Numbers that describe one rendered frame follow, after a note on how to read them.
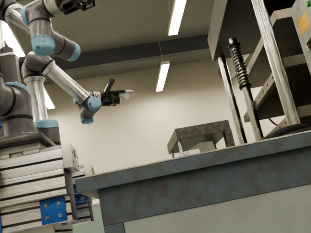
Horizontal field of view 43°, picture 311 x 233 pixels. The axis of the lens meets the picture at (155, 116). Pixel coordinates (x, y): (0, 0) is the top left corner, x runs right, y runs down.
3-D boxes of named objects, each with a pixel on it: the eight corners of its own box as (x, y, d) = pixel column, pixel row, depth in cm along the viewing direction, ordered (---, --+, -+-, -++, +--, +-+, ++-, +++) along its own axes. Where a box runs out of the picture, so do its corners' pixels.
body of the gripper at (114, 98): (116, 106, 245) (97, 106, 239) (115, 92, 246) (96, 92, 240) (121, 103, 238) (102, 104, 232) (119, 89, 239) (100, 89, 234)
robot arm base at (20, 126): (-8, 144, 142) (-10, 117, 145) (7, 151, 157) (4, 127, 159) (34, 136, 143) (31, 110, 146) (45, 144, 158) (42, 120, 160)
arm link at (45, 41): (66, 54, 140) (62, 27, 143) (45, 44, 130) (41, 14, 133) (49, 61, 143) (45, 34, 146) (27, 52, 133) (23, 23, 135)
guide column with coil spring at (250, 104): (282, 234, 235) (229, 38, 268) (279, 234, 240) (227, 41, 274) (291, 232, 235) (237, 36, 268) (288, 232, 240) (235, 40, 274)
